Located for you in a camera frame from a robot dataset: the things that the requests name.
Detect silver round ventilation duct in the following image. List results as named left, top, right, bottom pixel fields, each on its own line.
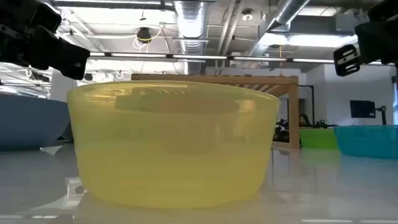
left=173, top=0, right=208, bottom=55

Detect wooden slatted shelf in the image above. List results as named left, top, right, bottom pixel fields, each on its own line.
left=131, top=73, right=300, bottom=149

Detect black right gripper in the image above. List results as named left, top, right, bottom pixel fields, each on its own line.
left=332, top=18, right=398, bottom=77

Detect black wall monitor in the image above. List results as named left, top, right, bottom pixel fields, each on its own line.
left=349, top=100, right=376, bottom=119

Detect white round column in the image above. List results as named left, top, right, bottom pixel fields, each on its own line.
left=50, top=70, right=77, bottom=102

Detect small green bowl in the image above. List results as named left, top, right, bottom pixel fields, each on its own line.
left=299, top=128, right=339, bottom=149

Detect black ceiling camera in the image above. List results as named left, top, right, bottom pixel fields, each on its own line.
left=136, top=27, right=152, bottom=44

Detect large blue bowl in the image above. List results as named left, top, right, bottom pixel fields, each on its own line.
left=0, top=94, right=71, bottom=152

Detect long ceiling light strip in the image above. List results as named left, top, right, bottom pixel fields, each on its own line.
left=88, top=52, right=386, bottom=65

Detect silver slanted ventilation duct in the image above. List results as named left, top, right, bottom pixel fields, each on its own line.
left=248, top=0, right=312, bottom=58

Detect small cyan bowl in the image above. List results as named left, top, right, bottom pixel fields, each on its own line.
left=334, top=124, right=398, bottom=160

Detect yellow translucent plastic bowl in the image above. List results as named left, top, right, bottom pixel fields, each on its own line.
left=66, top=80, right=281, bottom=209

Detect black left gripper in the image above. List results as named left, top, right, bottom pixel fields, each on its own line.
left=0, top=24, right=91, bottom=81

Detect person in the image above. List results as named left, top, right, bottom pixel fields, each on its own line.
left=298, top=114, right=313, bottom=128

